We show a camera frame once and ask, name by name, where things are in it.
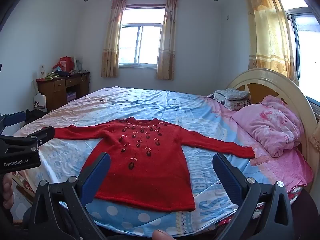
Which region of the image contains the panda print pillow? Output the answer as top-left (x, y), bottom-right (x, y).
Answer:
top-left (206, 92), bottom-right (236, 110)

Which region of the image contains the red bag on desk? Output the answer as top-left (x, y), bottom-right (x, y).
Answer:
top-left (59, 56), bottom-right (75, 72)

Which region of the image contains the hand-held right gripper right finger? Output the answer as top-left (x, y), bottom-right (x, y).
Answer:
top-left (212, 152), bottom-right (298, 240)

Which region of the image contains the cream wooden headboard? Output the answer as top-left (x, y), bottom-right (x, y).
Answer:
top-left (226, 68), bottom-right (320, 193)

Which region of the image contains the red flower print pillow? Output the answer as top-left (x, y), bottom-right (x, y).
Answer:
top-left (226, 98), bottom-right (252, 110)

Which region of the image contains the red patterned bed cover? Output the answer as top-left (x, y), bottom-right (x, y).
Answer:
top-left (11, 171), bottom-right (38, 205)

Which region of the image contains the brown wooden desk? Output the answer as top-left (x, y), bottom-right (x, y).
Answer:
top-left (36, 71), bottom-right (90, 112)

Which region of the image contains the white framed window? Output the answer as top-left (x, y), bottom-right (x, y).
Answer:
top-left (118, 4), bottom-right (167, 67)

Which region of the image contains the grey floral pillow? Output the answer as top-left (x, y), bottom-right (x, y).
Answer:
top-left (214, 89), bottom-right (250, 101)

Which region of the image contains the red embroidered sweater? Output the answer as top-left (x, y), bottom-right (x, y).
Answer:
top-left (51, 117), bottom-right (256, 212)

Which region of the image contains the large sliding window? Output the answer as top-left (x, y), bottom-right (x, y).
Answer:
top-left (276, 0), bottom-right (320, 112)

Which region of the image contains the black bag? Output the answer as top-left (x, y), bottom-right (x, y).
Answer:
top-left (25, 109), bottom-right (48, 125)

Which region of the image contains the white paper bag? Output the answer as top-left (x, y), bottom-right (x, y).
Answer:
top-left (32, 93), bottom-right (48, 112)

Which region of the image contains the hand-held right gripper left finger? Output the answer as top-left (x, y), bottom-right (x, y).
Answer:
top-left (22, 152), bottom-right (112, 240)

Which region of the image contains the small white printed bag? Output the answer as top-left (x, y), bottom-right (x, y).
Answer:
top-left (37, 65), bottom-right (48, 79)

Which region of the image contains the person's right hand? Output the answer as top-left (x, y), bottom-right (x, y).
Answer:
top-left (152, 229), bottom-right (173, 240)

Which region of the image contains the blue dotted bed sheet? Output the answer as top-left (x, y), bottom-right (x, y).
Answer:
top-left (12, 87), bottom-right (314, 238)

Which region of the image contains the beige floral curtain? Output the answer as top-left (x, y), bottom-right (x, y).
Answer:
top-left (310, 120), bottom-right (320, 153)

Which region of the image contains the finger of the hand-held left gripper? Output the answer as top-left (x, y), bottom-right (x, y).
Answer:
top-left (0, 126), bottom-right (56, 158)
top-left (0, 111), bottom-right (27, 133)

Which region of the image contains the yellow patterned curtain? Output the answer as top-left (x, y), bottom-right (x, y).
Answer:
top-left (243, 0), bottom-right (299, 85)

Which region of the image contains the pile of clothes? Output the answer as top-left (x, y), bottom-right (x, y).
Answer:
top-left (45, 69), bottom-right (72, 79)

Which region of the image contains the person's left hand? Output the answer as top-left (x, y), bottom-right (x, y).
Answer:
top-left (2, 173), bottom-right (16, 207)

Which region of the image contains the pink pillow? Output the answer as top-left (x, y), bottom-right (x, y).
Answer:
top-left (231, 95), bottom-right (304, 158)

